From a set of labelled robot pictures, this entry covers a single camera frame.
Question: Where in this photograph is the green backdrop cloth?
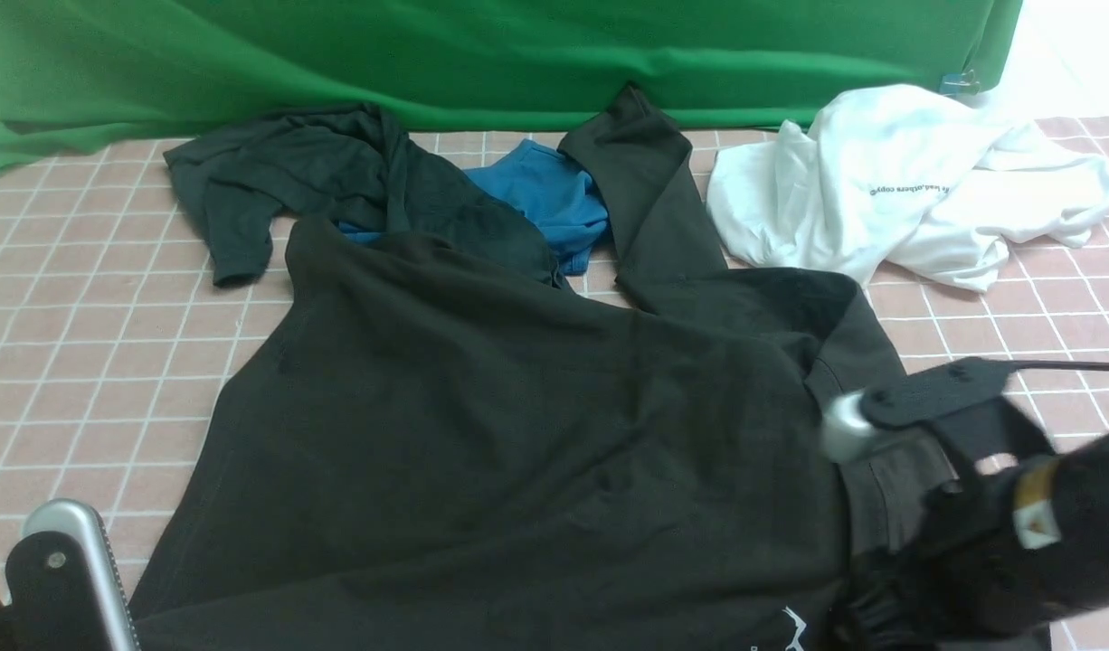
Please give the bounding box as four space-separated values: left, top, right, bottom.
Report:
0 1 1021 172

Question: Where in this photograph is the dark teal t-shirt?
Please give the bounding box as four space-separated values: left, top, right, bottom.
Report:
163 104 568 288

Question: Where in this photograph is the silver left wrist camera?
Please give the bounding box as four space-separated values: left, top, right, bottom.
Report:
6 498 141 650

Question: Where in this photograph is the white t-shirt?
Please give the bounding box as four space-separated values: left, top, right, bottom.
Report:
708 85 1109 294

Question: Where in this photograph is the blue binder clip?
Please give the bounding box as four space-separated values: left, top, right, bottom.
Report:
936 70 981 98

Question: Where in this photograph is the blue t-shirt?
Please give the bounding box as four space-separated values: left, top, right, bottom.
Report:
335 140 609 288

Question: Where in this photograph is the dark gray long-sleeve top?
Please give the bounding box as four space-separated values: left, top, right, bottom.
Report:
131 87 952 650

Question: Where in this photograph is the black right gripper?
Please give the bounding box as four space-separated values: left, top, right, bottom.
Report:
830 433 1109 650

